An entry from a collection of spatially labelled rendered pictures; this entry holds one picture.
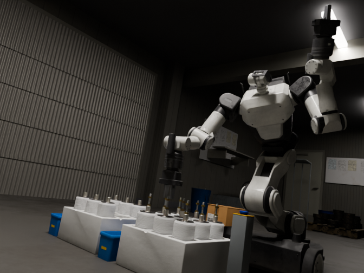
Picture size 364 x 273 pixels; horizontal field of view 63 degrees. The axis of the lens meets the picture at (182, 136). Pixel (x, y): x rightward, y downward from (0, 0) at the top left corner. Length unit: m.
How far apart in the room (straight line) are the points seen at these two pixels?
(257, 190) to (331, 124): 0.49
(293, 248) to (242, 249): 0.36
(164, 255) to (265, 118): 0.87
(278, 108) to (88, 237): 1.20
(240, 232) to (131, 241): 0.49
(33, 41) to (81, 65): 0.74
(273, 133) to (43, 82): 3.50
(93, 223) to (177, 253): 0.58
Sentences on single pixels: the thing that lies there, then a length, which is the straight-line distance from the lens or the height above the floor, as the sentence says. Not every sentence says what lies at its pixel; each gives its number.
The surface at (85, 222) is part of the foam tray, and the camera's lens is 1.73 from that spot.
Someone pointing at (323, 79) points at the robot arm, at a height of 0.97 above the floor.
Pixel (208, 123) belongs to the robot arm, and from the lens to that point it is 1.66.
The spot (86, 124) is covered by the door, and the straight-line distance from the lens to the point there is 4.79.
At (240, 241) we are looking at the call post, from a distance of 1.36.
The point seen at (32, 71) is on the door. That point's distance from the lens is 4.50.
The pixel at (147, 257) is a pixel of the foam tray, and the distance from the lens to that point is 1.36.
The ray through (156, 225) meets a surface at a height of 0.21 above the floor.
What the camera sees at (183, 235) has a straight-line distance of 1.28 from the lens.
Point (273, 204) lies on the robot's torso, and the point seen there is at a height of 0.38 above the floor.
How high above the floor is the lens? 0.38
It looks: 10 degrees up
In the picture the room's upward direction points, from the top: 9 degrees clockwise
